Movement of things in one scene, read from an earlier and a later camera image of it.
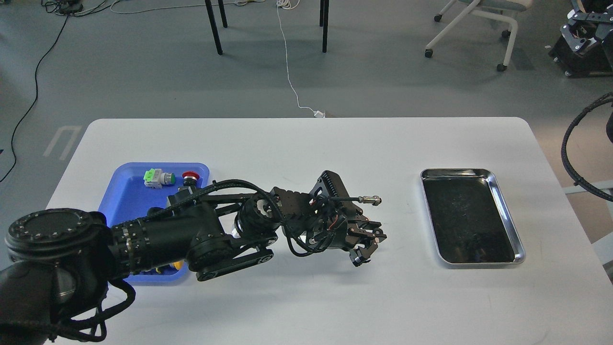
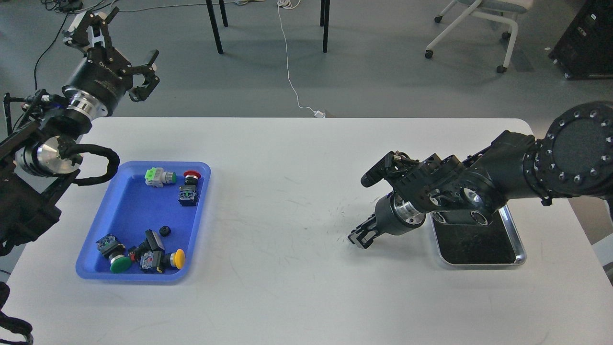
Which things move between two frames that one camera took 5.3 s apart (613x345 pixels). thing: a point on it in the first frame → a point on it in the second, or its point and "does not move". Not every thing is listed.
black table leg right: [323, 21] does not move
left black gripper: [331, 232] → [98, 85]
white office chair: [502, 10] does not move
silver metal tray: [470, 222] does not move
